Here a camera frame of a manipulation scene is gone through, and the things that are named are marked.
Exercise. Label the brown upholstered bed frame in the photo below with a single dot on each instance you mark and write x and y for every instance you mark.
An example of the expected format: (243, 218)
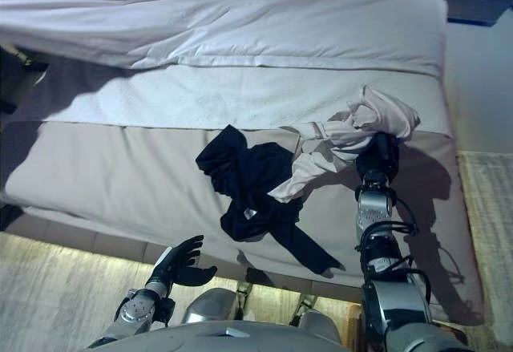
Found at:
(100, 239)

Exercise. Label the beige shirt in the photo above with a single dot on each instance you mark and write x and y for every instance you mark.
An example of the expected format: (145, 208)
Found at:
(376, 115)

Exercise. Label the white duvet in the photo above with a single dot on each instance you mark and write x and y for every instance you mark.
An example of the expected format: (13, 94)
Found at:
(200, 15)

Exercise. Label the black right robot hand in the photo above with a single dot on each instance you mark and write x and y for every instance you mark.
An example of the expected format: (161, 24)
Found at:
(382, 159)

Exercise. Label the bed with grey cover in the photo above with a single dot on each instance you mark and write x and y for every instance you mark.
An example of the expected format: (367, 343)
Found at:
(120, 175)

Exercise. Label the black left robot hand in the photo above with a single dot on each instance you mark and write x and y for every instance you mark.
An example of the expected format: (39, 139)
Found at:
(186, 276)

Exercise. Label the grey robot torso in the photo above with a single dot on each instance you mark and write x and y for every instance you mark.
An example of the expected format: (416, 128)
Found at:
(224, 338)

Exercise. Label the silver left robot leg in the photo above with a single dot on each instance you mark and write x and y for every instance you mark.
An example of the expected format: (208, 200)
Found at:
(208, 306)

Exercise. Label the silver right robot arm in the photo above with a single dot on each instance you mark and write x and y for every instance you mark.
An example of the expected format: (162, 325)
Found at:
(397, 304)

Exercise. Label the black garment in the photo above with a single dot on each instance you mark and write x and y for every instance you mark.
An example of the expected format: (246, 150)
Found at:
(248, 183)

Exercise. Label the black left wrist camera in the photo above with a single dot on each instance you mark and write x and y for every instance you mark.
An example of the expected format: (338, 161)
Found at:
(165, 310)

